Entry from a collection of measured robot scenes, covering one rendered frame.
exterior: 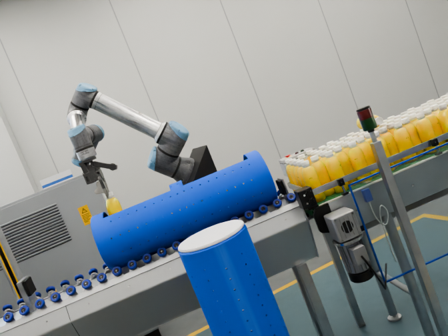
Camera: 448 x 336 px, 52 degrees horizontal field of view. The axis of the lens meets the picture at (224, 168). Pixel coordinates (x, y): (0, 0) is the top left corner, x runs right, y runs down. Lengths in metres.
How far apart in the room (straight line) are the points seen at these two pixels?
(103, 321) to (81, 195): 1.56
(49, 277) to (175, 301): 1.67
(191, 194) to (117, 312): 0.65
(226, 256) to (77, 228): 2.15
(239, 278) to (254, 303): 0.11
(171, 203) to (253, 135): 3.17
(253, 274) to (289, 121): 3.78
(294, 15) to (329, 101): 1.09
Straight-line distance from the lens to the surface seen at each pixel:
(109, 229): 2.20
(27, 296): 2.42
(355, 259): 2.11
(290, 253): 2.33
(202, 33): 5.28
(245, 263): 1.75
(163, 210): 2.16
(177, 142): 2.88
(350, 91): 5.82
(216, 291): 1.75
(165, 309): 2.32
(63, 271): 3.77
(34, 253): 3.75
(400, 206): 2.17
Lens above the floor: 1.43
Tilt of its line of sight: 6 degrees down
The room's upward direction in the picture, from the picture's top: 22 degrees counter-clockwise
